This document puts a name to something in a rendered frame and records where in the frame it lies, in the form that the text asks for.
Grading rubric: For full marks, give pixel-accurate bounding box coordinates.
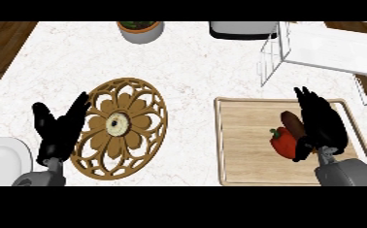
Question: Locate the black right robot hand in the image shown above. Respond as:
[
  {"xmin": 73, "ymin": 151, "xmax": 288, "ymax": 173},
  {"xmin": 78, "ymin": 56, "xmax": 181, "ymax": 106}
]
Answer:
[{"xmin": 291, "ymin": 85, "xmax": 349, "ymax": 163}]

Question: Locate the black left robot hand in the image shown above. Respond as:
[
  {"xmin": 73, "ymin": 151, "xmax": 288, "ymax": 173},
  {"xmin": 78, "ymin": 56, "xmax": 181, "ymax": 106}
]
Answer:
[{"xmin": 29, "ymin": 91, "xmax": 93, "ymax": 168}]

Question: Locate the brown sweet potato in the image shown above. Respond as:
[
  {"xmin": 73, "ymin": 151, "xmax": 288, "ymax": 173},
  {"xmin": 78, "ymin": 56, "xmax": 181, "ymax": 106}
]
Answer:
[{"xmin": 279, "ymin": 110, "xmax": 306, "ymax": 141}]

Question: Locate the pale wooden tray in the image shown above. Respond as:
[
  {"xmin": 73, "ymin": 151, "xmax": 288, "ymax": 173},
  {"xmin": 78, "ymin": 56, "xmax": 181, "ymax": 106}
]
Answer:
[{"xmin": 211, "ymin": 96, "xmax": 367, "ymax": 187}]

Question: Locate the red bell pepper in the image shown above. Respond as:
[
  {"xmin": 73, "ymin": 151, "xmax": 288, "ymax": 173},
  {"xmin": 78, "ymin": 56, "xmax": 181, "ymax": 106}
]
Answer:
[{"xmin": 267, "ymin": 126, "xmax": 298, "ymax": 160}]

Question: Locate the white round plate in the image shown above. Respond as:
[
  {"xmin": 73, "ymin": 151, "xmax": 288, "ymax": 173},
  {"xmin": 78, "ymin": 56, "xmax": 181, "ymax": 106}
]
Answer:
[{"xmin": 0, "ymin": 136, "xmax": 33, "ymax": 187}]

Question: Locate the cream round cupcake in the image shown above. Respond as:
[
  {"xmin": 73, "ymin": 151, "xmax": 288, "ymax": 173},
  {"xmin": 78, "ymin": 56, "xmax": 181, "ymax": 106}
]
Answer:
[{"xmin": 104, "ymin": 112, "xmax": 131, "ymax": 138}]

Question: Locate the round brown wooden trivet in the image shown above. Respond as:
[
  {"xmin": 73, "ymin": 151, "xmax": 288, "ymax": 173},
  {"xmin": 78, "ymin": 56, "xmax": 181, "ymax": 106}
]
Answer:
[{"xmin": 67, "ymin": 77, "xmax": 168, "ymax": 181}]

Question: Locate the grey and black appliance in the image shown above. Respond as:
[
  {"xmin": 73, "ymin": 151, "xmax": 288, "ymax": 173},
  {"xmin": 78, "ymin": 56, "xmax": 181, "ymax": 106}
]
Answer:
[{"xmin": 206, "ymin": 21, "xmax": 280, "ymax": 41}]

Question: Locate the grey potted plant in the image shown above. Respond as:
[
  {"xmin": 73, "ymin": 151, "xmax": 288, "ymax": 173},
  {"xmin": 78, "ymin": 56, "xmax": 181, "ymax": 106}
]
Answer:
[{"xmin": 115, "ymin": 21, "xmax": 165, "ymax": 45}]

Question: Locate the white wire tiered shelf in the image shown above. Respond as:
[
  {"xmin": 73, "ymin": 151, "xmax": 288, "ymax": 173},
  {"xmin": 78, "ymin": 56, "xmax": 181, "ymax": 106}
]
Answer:
[{"xmin": 255, "ymin": 21, "xmax": 367, "ymax": 107}]

